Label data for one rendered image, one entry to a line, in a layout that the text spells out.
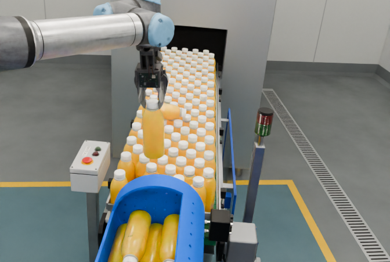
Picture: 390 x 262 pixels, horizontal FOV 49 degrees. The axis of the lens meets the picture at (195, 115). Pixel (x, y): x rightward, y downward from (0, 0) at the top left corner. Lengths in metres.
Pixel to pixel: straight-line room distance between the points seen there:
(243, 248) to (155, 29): 0.98
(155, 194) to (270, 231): 1.81
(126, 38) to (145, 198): 0.58
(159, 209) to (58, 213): 1.81
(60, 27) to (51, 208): 2.39
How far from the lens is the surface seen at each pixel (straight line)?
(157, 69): 1.21
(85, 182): 1.59
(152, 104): 1.30
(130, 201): 1.36
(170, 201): 1.34
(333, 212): 3.38
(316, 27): 5.86
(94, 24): 0.91
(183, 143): 1.72
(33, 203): 3.24
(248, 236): 1.68
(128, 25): 0.96
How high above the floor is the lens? 1.97
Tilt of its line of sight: 27 degrees down
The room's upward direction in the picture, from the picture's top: 5 degrees clockwise
